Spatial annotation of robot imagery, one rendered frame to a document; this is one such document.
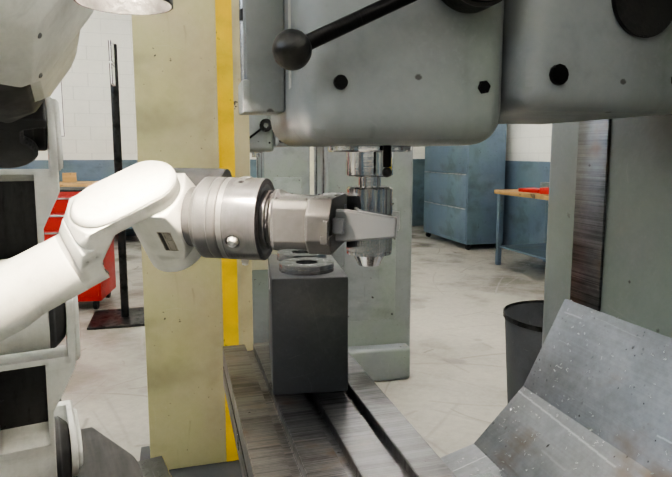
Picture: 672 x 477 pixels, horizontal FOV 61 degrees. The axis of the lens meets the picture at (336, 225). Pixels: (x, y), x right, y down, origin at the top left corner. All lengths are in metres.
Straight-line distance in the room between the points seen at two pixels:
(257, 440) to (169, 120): 1.64
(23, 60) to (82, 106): 8.84
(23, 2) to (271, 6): 0.35
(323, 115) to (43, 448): 0.99
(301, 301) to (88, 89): 8.91
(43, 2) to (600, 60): 0.64
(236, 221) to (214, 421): 1.99
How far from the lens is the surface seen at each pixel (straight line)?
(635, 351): 0.82
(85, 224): 0.61
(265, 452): 0.79
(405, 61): 0.50
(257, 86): 0.55
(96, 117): 9.64
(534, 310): 2.82
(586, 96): 0.57
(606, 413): 0.82
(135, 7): 0.53
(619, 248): 0.85
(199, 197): 0.60
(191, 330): 2.38
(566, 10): 0.56
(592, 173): 0.88
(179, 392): 2.47
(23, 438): 1.32
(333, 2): 0.49
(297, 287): 0.89
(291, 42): 0.44
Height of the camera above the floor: 1.30
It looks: 7 degrees down
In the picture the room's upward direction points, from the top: straight up
